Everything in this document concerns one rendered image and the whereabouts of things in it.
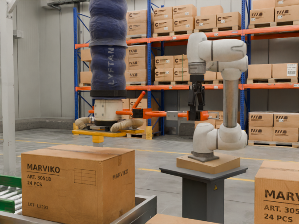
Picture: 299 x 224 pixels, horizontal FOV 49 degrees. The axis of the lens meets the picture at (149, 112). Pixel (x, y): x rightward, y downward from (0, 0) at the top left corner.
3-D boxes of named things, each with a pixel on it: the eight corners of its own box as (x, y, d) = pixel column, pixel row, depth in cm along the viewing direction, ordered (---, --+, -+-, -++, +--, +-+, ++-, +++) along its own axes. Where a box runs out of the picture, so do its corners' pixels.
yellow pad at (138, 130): (93, 130, 216) (93, 123, 215) (103, 129, 224) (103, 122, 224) (135, 134, 197) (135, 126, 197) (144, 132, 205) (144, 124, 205)
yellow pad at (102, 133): (71, 133, 200) (71, 125, 200) (83, 132, 208) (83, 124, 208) (115, 137, 181) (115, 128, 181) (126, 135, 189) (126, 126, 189)
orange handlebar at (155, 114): (74, 114, 214) (74, 108, 214) (105, 111, 239) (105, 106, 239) (206, 119, 163) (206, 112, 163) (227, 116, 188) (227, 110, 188)
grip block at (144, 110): (131, 118, 186) (131, 108, 186) (140, 117, 195) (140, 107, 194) (143, 119, 182) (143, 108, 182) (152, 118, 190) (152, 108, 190)
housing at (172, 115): (165, 120, 175) (166, 111, 175) (172, 119, 181) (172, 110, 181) (177, 120, 172) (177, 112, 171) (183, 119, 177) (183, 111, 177)
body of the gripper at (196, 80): (194, 75, 174) (194, 92, 174) (186, 74, 167) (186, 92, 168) (207, 74, 170) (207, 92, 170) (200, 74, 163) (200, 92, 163)
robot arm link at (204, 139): (194, 147, 263) (194, 121, 260) (217, 149, 259) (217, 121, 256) (191, 153, 248) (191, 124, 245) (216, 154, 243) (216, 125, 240)
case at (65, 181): (22, 215, 207) (20, 153, 205) (63, 197, 244) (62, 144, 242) (103, 231, 183) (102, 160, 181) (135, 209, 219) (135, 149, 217)
